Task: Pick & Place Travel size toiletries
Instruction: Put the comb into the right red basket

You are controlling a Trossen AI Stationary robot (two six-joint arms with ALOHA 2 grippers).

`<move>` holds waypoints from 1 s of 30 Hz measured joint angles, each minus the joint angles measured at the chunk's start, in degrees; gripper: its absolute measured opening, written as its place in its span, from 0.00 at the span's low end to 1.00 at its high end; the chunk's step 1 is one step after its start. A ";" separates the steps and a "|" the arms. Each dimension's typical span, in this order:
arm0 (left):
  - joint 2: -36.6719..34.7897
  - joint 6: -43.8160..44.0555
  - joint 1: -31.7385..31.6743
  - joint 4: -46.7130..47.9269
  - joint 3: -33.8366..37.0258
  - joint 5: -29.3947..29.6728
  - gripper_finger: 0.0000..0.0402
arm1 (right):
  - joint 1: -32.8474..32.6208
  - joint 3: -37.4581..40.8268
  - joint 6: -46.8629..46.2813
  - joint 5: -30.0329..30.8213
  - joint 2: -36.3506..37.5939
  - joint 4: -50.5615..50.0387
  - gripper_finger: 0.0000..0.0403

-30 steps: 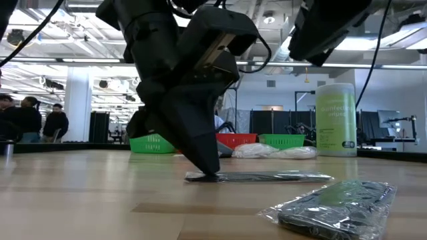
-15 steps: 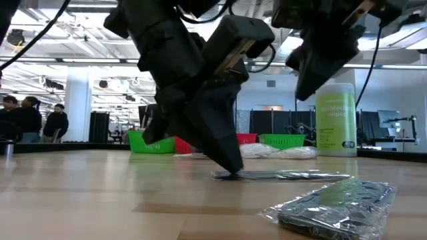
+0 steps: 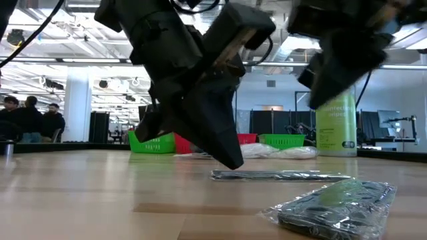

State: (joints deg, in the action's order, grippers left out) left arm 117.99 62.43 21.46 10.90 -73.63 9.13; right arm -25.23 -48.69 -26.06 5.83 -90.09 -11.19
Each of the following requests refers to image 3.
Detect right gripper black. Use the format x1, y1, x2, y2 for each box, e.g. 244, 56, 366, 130
288, 0, 401, 110

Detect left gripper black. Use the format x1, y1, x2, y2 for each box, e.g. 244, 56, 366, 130
129, 9, 246, 171

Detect silver plastic-wrapped packet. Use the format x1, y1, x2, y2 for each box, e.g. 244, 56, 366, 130
173, 152, 214, 159

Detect white vanity pack bag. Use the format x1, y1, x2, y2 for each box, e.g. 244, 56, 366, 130
266, 145, 319, 160
240, 143, 290, 159

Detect black comb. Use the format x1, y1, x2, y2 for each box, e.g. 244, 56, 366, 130
209, 169, 352, 183
258, 178, 398, 240

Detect monitor on black arm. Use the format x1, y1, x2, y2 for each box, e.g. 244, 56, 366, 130
377, 109, 418, 145

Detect red plastic basket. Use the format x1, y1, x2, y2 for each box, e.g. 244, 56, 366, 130
173, 132, 194, 155
237, 133, 258, 146

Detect green plastic basket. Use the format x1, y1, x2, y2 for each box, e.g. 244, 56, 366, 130
127, 129, 177, 154
258, 133, 306, 151

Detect disinfecting wipes canister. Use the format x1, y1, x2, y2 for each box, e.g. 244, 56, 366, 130
315, 88, 358, 157

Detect person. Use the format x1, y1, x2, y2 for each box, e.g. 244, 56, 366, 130
41, 103, 67, 143
18, 95, 44, 143
0, 95, 24, 143
286, 123, 316, 144

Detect black partition panels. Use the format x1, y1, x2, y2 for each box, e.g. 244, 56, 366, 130
249, 109, 316, 135

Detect black cabinet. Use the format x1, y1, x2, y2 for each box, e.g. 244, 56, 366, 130
88, 111, 111, 143

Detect white building column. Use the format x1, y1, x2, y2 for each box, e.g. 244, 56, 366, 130
61, 66, 94, 143

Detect overhead light bar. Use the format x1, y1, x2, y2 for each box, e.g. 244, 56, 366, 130
0, 56, 427, 71

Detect black ceiling device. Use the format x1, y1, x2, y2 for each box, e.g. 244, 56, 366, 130
6, 28, 26, 47

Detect black stand frame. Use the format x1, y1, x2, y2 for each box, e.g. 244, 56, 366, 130
294, 90, 312, 113

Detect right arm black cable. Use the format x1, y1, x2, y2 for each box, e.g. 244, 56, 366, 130
355, 71, 373, 108

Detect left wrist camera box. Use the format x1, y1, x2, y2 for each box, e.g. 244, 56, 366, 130
203, 2, 277, 51

